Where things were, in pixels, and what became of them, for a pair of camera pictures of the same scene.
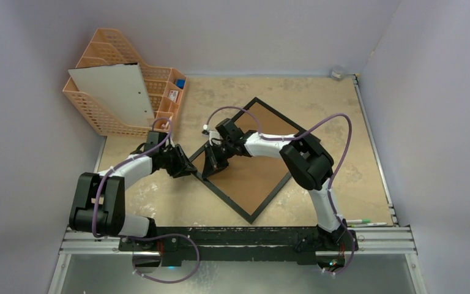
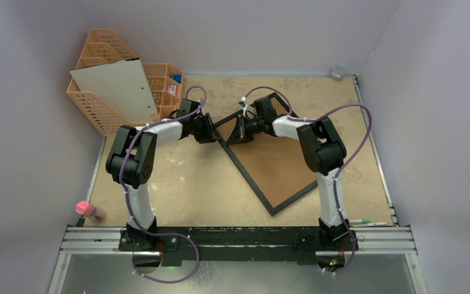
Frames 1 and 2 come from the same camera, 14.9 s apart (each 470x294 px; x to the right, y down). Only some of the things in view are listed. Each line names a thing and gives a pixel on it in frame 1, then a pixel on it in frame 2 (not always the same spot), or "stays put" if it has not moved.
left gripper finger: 179,164 → 213,135
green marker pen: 358,221 stays put
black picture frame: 213,182 → 225,139
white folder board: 120,88 stays put
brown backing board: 249,180 → 281,111
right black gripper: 215,152 → 240,129
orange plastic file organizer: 164,87 stays put
